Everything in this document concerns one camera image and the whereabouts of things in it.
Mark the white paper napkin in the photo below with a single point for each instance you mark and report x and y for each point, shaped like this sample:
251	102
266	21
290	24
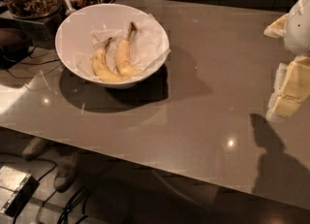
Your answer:
147	48

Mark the right grey sock foot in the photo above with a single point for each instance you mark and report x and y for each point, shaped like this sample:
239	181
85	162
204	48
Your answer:
67	167

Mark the white spoon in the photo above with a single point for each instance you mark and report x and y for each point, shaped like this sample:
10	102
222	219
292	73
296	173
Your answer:
69	8

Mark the grey sock foot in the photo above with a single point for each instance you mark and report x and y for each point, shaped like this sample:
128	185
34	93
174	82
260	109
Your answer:
36	147
67	167

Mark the white ceramic bowl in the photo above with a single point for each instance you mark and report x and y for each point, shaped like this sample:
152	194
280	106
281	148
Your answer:
73	35

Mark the left grey sock foot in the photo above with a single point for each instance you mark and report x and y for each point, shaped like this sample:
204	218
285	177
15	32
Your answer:
36	147

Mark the yellow banana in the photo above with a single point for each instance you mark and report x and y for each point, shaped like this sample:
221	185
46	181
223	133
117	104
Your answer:
100	67
122	56

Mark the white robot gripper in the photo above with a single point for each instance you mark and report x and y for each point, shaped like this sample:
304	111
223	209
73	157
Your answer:
298	29

